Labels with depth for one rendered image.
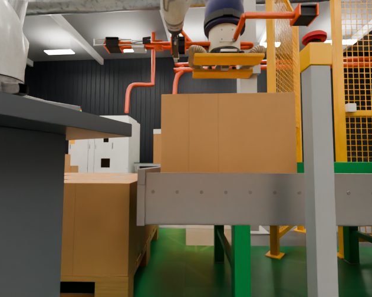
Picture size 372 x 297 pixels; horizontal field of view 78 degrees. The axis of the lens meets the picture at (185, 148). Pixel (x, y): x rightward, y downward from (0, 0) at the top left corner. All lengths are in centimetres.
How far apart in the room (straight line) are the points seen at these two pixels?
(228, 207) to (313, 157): 34
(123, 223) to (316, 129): 83
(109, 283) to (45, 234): 55
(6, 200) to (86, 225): 56
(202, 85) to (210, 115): 1131
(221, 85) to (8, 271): 1205
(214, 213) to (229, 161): 26
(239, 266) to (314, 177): 42
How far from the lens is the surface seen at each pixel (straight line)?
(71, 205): 115
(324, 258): 83
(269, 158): 107
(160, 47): 137
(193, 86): 1239
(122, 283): 117
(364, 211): 109
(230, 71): 139
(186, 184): 87
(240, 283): 98
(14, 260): 68
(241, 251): 94
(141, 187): 89
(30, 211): 67
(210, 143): 104
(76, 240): 118
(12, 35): 75
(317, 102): 80
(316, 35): 88
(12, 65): 72
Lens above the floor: 63
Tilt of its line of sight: 4 degrees up
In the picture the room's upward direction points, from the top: straight up
